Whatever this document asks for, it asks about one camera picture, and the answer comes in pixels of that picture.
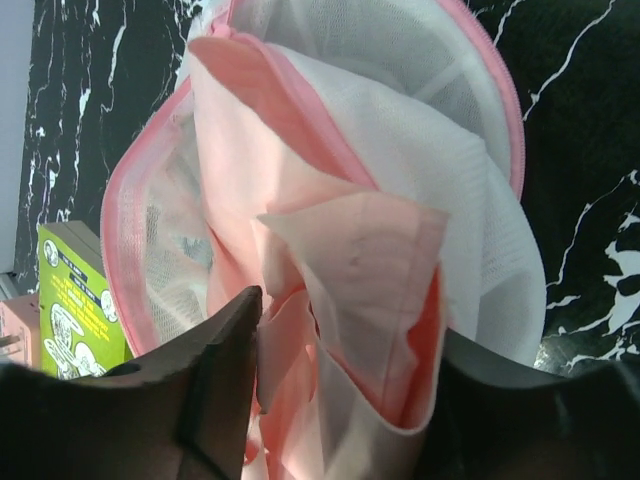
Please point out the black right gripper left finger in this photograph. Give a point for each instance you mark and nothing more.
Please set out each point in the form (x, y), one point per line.
(181, 411)

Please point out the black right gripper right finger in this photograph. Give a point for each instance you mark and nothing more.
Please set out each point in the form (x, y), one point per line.
(497, 419)

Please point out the pink bra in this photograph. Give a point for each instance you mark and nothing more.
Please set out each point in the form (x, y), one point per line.
(350, 340)

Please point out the white mesh laundry bag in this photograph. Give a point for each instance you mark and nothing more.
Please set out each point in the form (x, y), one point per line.
(419, 92)

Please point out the lime green book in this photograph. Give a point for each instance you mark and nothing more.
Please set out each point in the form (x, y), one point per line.
(80, 330)

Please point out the pink small box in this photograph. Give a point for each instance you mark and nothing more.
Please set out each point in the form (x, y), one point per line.
(20, 320)

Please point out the black marble pattern mat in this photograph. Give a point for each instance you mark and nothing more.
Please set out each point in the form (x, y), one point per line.
(99, 69)

